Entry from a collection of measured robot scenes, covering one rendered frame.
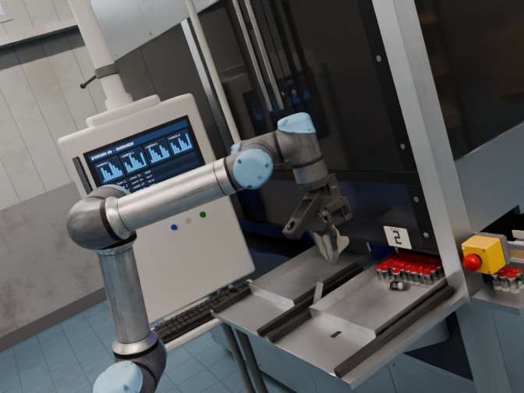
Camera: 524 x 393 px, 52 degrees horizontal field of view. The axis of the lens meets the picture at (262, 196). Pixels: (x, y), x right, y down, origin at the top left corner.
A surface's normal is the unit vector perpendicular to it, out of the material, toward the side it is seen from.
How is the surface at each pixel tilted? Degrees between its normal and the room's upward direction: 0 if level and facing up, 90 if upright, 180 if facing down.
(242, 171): 90
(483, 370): 90
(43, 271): 90
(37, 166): 90
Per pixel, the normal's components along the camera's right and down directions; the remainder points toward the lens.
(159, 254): 0.41, 0.10
